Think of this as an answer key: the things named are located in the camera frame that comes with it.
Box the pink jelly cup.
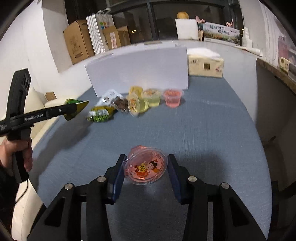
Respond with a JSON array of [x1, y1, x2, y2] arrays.
[[163, 89, 183, 108], [123, 145, 168, 185]]

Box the pale yellow jelly cup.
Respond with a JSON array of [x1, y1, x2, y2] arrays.
[[142, 89, 161, 108]]

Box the green seaweed snack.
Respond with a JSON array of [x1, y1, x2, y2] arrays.
[[64, 98, 89, 121]]

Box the person's left hand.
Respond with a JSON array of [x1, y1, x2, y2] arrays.
[[0, 136, 34, 176]]

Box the yellow snack bag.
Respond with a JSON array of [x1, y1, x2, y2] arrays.
[[86, 106, 116, 123]]

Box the white dried fruit packet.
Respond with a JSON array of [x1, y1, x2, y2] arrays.
[[95, 89, 128, 113]]

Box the cream leather sofa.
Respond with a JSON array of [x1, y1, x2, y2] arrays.
[[11, 86, 68, 241]]

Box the tall brown cardboard box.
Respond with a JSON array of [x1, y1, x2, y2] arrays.
[[63, 20, 95, 64]]

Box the small open cardboard box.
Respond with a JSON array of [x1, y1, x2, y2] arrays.
[[103, 26, 131, 50]]

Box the blue table mat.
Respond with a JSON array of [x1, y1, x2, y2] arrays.
[[30, 77, 272, 240]]

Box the white dotted shopping bag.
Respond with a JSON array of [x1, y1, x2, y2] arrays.
[[86, 8, 114, 55]]

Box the white open cardboard box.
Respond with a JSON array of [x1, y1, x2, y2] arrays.
[[86, 46, 189, 97]]

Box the yellow tissue pack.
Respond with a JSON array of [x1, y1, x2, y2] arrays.
[[187, 48, 224, 78]]

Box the white foam box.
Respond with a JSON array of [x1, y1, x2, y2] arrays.
[[175, 19, 199, 40]]

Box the orange pomelo fruit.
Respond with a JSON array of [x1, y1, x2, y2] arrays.
[[177, 11, 189, 19]]

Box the printed landscape carton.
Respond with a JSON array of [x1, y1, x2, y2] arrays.
[[203, 22, 240, 46]]

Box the white plastic bottle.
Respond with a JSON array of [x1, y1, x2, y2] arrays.
[[241, 27, 253, 48]]

